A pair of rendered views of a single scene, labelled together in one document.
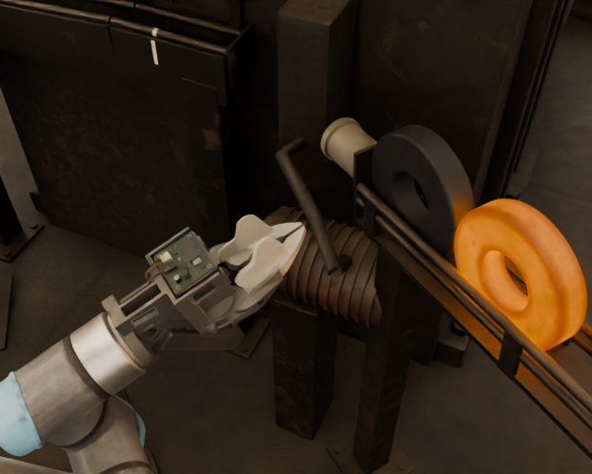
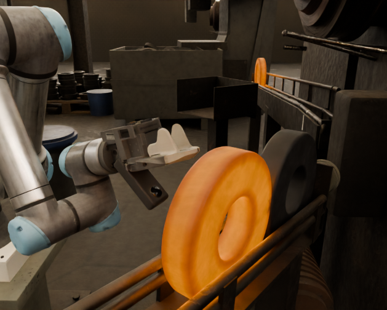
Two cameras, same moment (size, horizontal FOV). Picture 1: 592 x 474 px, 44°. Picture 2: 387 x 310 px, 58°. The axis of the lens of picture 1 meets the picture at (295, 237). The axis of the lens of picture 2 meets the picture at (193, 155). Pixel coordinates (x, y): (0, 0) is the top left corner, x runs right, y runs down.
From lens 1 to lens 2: 0.70 m
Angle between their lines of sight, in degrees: 61
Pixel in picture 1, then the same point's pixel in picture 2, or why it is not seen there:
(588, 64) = not seen: outside the picture
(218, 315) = (130, 158)
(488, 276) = (227, 230)
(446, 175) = (269, 147)
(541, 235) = (213, 155)
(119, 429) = (90, 198)
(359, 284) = not seen: hidden behind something
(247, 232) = (176, 136)
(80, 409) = (77, 163)
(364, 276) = not seen: hidden behind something
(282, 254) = (172, 150)
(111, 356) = (93, 146)
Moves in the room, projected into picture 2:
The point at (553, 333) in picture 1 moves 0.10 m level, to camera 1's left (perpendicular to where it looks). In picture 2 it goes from (164, 251) to (136, 202)
